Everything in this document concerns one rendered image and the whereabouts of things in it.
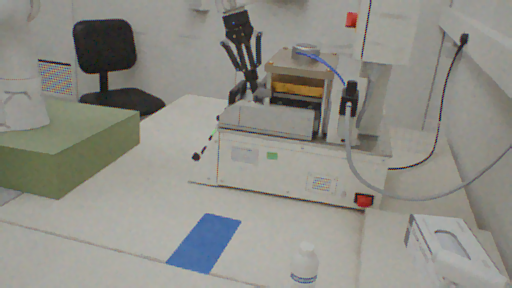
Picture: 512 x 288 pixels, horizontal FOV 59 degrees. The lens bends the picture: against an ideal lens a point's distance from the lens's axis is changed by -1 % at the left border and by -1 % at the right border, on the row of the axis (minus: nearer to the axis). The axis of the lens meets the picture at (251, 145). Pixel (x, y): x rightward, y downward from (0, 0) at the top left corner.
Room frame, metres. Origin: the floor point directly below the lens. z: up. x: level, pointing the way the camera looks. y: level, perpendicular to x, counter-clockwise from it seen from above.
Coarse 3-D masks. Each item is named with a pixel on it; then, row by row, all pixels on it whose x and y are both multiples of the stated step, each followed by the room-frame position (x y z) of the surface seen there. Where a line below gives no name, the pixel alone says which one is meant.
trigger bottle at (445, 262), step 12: (444, 252) 0.47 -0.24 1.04; (444, 264) 0.45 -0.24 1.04; (456, 264) 0.45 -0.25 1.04; (468, 264) 0.45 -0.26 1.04; (444, 276) 0.45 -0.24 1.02; (456, 276) 0.44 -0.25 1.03; (468, 276) 0.44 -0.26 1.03; (480, 276) 0.43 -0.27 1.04; (492, 276) 0.43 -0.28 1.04; (504, 276) 0.43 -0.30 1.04
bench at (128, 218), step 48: (192, 96) 2.03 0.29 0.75; (144, 144) 1.41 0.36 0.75; (192, 144) 1.45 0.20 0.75; (96, 192) 1.06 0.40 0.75; (144, 192) 1.08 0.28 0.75; (192, 192) 1.11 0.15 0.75; (240, 192) 1.13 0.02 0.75; (432, 192) 1.23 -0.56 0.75; (0, 240) 0.81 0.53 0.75; (48, 240) 0.83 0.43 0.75; (96, 240) 0.85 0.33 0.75; (144, 240) 0.86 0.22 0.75; (240, 240) 0.90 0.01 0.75; (288, 240) 0.91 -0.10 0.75; (336, 240) 0.93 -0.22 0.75
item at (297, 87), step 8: (272, 80) 1.20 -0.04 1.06; (280, 80) 1.21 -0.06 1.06; (288, 80) 1.22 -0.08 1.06; (296, 80) 1.22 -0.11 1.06; (304, 80) 1.23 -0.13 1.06; (312, 80) 1.24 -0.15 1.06; (320, 80) 1.25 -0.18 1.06; (280, 88) 1.19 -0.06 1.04; (288, 88) 1.18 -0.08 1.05; (296, 88) 1.18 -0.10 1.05; (304, 88) 1.17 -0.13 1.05; (312, 88) 1.17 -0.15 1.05; (320, 88) 1.17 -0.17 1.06; (280, 96) 1.19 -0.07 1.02; (288, 96) 1.18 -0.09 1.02; (296, 96) 1.18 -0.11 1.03; (304, 96) 1.17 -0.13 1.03; (312, 96) 1.17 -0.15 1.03; (320, 96) 1.17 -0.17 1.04; (328, 96) 1.16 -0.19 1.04
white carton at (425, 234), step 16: (416, 224) 0.83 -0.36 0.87; (432, 224) 0.84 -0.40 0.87; (448, 224) 0.85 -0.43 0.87; (464, 224) 0.85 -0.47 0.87; (416, 240) 0.80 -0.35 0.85; (432, 240) 0.78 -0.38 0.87; (448, 240) 0.78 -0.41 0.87; (464, 240) 0.79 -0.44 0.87; (416, 256) 0.78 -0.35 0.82; (464, 256) 0.74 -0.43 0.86; (480, 256) 0.73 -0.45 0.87; (416, 272) 0.76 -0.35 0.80; (432, 272) 0.70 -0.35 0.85
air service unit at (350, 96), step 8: (352, 80) 1.01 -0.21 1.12; (344, 88) 1.07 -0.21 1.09; (352, 88) 1.00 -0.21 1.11; (336, 96) 1.04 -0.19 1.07; (344, 96) 0.99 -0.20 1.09; (352, 96) 1.00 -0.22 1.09; (344, 104) 0.99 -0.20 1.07; (352, 104) 0.99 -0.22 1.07; (344, 112) 0.99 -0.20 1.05; (352, 112) 0.99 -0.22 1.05; (344, 120) 0.99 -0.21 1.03; (352, 120) 1.00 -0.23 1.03; (344, 128) 0.99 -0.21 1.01; (344, 136) 0.99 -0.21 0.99
